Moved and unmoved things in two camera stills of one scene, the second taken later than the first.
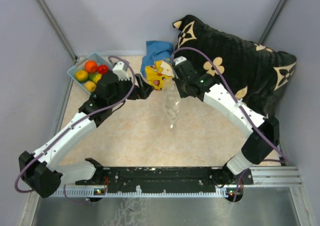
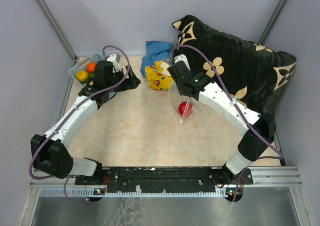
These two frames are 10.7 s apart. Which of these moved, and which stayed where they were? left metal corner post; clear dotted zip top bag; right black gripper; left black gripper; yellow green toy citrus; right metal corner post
Moved: left black gripper; clear dotted zip top bag
Stayed: right metal corner post; left metal corner post; right black gripper; yellow green toy citrus
